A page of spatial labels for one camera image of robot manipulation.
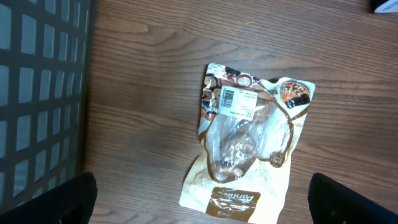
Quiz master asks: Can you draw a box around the grey plastic shopping basket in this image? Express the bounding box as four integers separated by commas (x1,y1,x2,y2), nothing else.
1,0,98,213

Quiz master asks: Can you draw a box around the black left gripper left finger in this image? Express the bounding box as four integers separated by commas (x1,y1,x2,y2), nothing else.
1,172,98,224

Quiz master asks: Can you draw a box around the dried mushroom pouch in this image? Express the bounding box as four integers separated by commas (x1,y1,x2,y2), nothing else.
179,63,315,223

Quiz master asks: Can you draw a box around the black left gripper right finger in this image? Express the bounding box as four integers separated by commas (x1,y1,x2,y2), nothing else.
308,173,397,224

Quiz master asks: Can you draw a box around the white barcode scanner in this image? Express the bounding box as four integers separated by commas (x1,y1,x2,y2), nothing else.
371,0,398,14

